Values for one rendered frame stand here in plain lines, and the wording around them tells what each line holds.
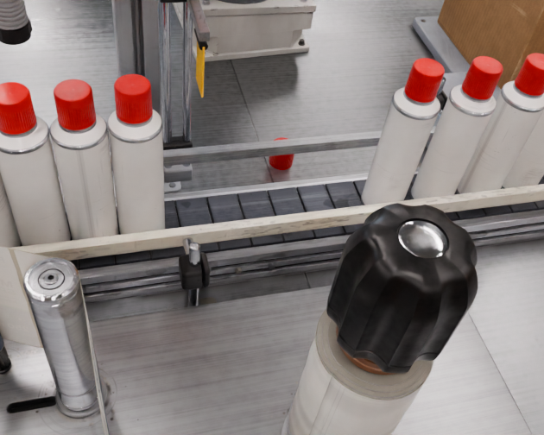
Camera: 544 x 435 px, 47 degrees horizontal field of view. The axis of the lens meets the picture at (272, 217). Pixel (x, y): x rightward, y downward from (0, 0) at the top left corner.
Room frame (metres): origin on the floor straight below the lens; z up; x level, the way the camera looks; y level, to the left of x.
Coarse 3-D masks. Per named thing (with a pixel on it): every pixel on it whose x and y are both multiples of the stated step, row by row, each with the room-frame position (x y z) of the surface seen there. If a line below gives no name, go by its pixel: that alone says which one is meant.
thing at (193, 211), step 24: (264, 192) 0.54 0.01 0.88; (288, 192) 0.55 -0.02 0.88; (312, 192) 0.55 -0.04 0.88; (336, 192) 0.56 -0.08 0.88; (360, 192) 0.57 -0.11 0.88; (408, 192) 0.58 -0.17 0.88; (456, 192) 0.60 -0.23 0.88; (168, 216) 0.48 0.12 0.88; (192, 216) 0.48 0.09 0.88; (216, 216) 0.49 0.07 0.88; (240, 216) 0.49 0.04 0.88; (264, 216) 0.50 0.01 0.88; (456, 216) 0.55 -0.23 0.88; (480, 216) 0.56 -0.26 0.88; (240, 240) 0.46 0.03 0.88; (264, 240) 0.46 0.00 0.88; (288, 240) 0.47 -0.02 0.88; (96, 264) 0.39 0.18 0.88; (120, 264) 0.40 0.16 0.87
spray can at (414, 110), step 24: (432, 72) 0.55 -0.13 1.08; (408, 96) 0.54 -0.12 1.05; (432, 96) 0.54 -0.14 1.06; (408, 120) 0.53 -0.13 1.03; (432, 120) 0.54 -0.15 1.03; (384, 144) 0.54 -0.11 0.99; (408, 144) 0.53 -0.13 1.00; (384, 168) 0.53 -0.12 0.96; (408, 168) 0.53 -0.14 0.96; (384, 192) 0.53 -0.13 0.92
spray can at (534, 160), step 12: (540, 120) 0.62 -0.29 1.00; (540, 132) 0.61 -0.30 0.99; (528, 144) 0.62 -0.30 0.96; (540, 144) 0.61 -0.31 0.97; (528, 156) 0.61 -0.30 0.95; (540, 156) 0.61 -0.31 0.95; (516, 168) 0.61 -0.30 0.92; (528, 168) 0.61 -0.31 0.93; (540, 168) 0.61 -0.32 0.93; (516, 180) 0.61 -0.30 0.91; (528, 180) 0.61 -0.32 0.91
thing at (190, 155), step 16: (240, 144) 0.53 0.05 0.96; (256, 144) 0.53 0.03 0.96; (272, 144) 0.54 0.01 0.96; (288, 144) 0.54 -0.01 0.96; (304, 144) 0.55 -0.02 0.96; (320, 144) 0.55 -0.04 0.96; (336, 144) 0.56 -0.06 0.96; (352, 144) 0.57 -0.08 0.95; (368, 144) 0.58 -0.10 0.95; (176, 160) 0.49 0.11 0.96; (192, 160) 0.50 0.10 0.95; (208, 160) 0.51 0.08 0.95; (224, 160) 0.51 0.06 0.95
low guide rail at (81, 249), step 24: (480, 192) 0.57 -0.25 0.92; (504, 192) 0.57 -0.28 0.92; (528, 192) 0.58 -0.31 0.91; (288, 216) 0.48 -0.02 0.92; (312, 216) 0.48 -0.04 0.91; (336, 216) 0.49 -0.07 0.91; (360, 216) 0.50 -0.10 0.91; (72, 240) 0.39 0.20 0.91; (96, 240) 0.40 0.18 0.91; (120, 240) 0.40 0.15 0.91; (144, 240) 0.41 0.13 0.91; (168, 240) 0.42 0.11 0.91; (216, 240) 0.44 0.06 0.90
